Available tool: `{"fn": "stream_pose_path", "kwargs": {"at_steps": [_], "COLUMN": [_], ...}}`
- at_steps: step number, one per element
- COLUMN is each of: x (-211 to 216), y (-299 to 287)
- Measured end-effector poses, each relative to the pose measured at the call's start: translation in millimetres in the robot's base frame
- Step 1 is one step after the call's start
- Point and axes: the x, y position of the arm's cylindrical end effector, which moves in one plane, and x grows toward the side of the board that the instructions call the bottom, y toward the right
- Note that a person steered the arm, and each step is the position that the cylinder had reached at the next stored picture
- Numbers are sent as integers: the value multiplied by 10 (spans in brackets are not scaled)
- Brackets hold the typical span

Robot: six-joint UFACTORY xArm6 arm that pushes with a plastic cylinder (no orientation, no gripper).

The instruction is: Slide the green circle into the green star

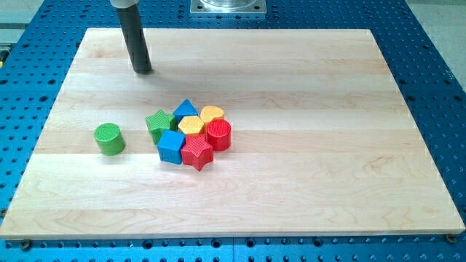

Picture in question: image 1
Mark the green cylinder block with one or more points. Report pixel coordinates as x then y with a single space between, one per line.
109 138

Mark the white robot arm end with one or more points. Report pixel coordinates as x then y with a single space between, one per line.
123 4

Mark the red star block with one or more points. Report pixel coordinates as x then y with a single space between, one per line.
196 152

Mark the green star block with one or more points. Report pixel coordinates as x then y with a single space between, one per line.
158 123

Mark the red cylinder block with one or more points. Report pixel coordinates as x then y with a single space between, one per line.
219 134

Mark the yellow heart block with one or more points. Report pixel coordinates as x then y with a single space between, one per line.
210 113

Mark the yellow hexagon block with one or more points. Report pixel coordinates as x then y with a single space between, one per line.
191 125

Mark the blue triangle block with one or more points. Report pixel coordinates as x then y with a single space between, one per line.
186 108

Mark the blue cube block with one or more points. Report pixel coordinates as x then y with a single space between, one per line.
170 145

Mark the light wooden board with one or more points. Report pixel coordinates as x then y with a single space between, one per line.
323 143

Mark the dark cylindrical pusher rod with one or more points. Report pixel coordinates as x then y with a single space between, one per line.
132 29

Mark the blue perforated table plate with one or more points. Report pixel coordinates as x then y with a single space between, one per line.
37 66

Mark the left board stop screw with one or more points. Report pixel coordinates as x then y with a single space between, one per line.
26 244

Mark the board stop screw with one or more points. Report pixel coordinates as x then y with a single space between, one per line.
450 238
26 244

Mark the right board stop screw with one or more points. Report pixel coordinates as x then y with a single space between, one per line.
450 238

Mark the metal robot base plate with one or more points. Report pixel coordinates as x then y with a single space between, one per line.
210 7

